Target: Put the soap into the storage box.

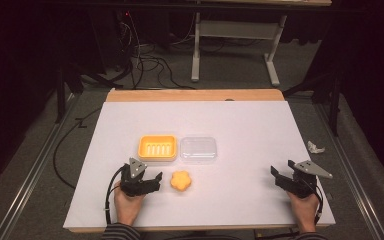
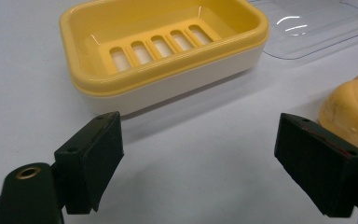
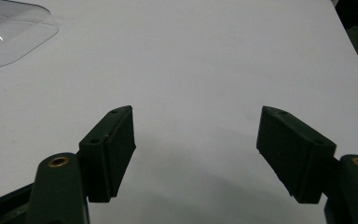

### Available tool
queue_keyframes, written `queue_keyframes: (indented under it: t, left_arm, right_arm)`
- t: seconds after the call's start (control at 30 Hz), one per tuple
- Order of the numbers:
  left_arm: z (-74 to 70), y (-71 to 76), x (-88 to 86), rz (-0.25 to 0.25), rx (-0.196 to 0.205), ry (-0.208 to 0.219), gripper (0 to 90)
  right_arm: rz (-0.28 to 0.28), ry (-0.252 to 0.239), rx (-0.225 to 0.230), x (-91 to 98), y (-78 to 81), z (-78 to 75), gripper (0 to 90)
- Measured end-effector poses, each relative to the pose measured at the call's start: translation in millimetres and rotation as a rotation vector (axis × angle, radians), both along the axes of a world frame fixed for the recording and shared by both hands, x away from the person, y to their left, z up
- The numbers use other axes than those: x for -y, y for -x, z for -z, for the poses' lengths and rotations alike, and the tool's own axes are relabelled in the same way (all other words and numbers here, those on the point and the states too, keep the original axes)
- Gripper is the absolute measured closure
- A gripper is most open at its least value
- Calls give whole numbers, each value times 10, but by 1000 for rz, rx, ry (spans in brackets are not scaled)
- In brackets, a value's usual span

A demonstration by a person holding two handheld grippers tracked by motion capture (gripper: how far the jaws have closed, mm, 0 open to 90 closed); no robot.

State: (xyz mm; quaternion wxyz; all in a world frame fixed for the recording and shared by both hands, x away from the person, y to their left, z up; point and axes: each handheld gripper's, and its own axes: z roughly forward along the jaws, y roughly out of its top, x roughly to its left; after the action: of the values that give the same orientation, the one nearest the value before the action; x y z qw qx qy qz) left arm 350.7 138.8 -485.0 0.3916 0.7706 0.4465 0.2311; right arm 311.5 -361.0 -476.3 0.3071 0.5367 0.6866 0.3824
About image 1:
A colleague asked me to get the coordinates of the white metal desk frame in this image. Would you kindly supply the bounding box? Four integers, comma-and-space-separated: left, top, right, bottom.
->
190, 12, 288, 88

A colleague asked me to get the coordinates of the black floor cable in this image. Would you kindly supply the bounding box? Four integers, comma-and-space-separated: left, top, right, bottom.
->
52, 107, 103, 190

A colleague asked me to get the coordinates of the crumpled white paper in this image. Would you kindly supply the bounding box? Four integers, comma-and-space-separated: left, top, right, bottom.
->
306, 140, 326, 155

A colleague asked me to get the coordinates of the black metal stand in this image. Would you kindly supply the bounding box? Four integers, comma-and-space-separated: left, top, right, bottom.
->
53, 56, 125, 125
282, 63, 344, 138

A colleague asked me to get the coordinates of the person's left hand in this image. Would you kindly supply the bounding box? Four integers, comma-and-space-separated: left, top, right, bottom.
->
113, 189, 147, 227

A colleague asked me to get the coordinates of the right hand-held gripper black cable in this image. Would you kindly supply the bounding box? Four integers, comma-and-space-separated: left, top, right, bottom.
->
308, 181, 325, 226

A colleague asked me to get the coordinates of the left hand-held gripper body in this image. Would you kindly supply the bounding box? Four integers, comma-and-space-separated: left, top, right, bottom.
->
119, 157, 148, 198

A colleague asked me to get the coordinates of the white table cover sheet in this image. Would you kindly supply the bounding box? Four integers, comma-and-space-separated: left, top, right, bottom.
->
62, 100, 337, 230

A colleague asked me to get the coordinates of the orange soap dish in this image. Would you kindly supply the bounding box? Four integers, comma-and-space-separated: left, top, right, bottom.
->
137, 134, 179, 163

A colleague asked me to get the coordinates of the clear plastic container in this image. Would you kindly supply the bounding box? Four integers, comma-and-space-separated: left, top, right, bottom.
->
178, 135, 219, 165

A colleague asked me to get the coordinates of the left hand-held gripper black cable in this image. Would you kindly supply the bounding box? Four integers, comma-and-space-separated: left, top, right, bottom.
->
104, 165, 128, 226

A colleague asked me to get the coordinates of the hand-held gripper black cable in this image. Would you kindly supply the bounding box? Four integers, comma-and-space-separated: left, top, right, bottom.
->
104, 165, 128, 226
308, 181, 325, 226

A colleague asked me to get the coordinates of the bundle of black and white cables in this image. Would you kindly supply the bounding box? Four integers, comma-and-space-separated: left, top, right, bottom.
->
116, 11, 196, 91

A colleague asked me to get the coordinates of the person's right hand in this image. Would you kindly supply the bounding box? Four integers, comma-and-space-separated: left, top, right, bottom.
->
287, 191, 320, 233

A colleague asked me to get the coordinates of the orange flower-shaped soap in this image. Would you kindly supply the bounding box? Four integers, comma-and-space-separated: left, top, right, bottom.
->
169, 170, 193, 193

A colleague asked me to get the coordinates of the silver floor rail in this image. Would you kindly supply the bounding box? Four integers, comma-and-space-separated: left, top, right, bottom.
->
0, 93, 81, 240
314, 103, 384, 240

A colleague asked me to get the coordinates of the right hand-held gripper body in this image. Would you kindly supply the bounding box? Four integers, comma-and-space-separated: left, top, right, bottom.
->
287, 159, 334, 200

